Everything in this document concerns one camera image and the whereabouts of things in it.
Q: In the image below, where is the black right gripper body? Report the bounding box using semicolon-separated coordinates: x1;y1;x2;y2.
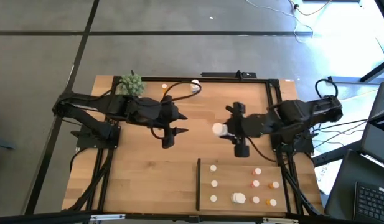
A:
225;101;273;159

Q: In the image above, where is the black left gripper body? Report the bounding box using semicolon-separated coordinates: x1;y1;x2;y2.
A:
131;95;180;149

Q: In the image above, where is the green succulent in patterned pot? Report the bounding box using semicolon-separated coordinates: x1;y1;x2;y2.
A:
118;73;146;97

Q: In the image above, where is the black mounting bar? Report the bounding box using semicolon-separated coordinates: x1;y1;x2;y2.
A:
200;70;258;80

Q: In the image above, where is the white paper sheet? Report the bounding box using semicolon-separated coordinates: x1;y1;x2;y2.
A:
314;160;337;196

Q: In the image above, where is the black desk foot bar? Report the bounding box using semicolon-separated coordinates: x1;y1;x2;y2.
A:
327;57;384;84

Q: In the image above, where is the dark laptop screen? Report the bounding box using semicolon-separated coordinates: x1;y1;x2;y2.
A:
360;81;384;170

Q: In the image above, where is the dark grey laptop with keyboard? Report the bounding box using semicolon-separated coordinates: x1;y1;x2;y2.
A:
324;149;384;224

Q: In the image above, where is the dark object on floor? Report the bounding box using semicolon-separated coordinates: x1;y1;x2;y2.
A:
0;139;15;151

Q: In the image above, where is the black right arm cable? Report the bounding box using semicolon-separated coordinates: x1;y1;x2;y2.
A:
246;136;271;163

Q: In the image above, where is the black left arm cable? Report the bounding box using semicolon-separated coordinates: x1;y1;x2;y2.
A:
149;80;202;141

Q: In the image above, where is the black aluminium table frame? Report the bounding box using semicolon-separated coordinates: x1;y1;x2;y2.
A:
67;75;324;218

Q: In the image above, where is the black cable bundle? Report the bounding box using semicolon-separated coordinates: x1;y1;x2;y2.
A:
67;148;115;213
280;154;324;217

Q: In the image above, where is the black overhead frame bar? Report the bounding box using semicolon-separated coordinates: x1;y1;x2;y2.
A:
0;210;384;224

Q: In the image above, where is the white floor cable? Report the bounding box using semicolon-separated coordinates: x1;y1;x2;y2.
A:
245;0;314;44

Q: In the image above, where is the yellow extension cord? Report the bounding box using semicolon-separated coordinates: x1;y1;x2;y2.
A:
342;89;379;102

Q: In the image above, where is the black floor cable with plug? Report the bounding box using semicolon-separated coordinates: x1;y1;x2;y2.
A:
289;0;333;17

